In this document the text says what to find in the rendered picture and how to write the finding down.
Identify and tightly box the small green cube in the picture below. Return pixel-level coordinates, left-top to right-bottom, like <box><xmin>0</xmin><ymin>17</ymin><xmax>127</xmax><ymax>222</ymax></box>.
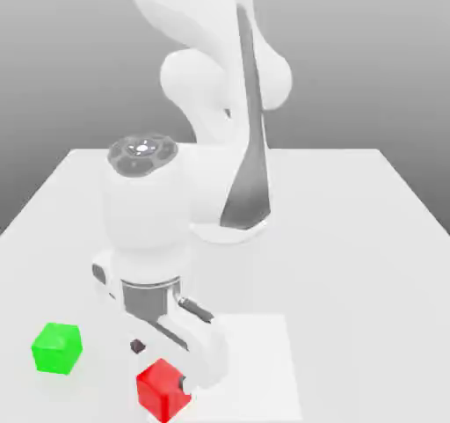
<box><xmin>30</xmin><ymin>321</ymin><xmax>84</xmax><ymax>376</ymax></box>

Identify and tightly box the small red cube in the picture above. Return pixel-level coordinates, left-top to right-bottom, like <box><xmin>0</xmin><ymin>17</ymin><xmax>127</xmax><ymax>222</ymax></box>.
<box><xmin>135</xmin><ymin>357</ymin><xmax>192</xmax><ymax>423</ymax></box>

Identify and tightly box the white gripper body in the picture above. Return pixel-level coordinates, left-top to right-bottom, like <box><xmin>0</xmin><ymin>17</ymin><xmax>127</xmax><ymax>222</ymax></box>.
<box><xmin>121</xmin><ymin>309</ymin><xmax>230</xmax><ymax>390</ymax></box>

